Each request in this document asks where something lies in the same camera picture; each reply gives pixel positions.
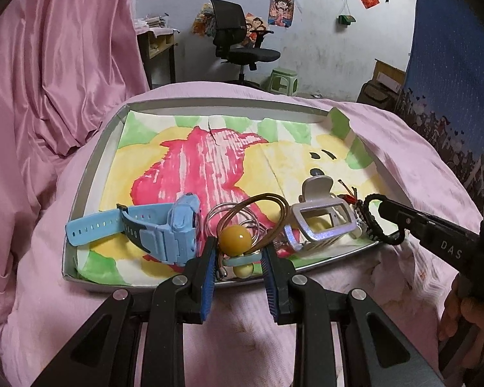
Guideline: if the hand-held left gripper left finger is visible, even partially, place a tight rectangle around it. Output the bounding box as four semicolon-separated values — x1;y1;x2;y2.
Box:
30;236;218;387

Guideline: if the cartoon figures wall poster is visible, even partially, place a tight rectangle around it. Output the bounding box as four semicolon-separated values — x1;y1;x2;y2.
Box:
244;12;267;45

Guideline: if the wooden desk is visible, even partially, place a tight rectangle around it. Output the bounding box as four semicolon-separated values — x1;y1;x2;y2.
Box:
136;15;181;90

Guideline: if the green plastic stool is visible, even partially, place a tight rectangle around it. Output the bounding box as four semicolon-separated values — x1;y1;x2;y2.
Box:
270;68;298;96

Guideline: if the black cord bracelet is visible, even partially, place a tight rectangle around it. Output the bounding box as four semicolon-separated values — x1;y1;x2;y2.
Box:
355;195;409;245

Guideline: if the black office chair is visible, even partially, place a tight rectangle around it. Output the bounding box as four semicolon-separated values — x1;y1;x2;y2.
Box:
209;0;282;86

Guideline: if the brown hair band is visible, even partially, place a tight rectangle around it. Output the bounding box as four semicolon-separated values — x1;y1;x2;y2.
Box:
215;193;292;251

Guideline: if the pink curtain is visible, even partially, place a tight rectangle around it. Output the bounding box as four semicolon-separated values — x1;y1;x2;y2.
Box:
0;0;151;283

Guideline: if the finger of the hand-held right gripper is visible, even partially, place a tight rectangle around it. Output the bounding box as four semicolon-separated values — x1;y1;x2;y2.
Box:
377;197;430;247

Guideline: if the yellow bead hair tie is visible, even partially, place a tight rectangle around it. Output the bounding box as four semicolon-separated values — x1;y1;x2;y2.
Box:
218;226;264;279

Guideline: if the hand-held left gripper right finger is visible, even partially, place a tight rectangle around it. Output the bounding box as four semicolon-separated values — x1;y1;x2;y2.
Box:
262;245;444;387

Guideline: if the colourful wall poster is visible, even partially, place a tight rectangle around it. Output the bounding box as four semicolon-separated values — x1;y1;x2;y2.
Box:
191;3;217;37

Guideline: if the pink blanket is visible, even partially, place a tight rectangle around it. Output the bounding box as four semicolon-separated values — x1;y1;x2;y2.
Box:
0;82;484;387

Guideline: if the colourful painted paper sheet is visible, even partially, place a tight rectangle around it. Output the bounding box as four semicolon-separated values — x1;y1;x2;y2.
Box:
76;109;383;286

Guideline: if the person's right hand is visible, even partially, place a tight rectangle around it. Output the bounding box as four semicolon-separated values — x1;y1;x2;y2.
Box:
437;273;484;344

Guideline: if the dark bag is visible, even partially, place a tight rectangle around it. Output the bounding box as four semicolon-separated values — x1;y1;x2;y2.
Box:
357;81;400;108

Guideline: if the grey cardboard box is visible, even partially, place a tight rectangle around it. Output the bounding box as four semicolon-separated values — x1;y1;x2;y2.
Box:
60;97;413;293

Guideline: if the blue printed cloth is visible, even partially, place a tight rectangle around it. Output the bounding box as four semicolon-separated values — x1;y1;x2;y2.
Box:
394;0;484;210

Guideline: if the blue wrist watch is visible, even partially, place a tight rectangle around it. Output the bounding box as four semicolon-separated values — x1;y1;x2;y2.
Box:
65;193;203;267

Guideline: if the grey hair claw clip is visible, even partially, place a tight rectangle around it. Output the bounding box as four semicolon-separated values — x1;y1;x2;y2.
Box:
284;169;366;257

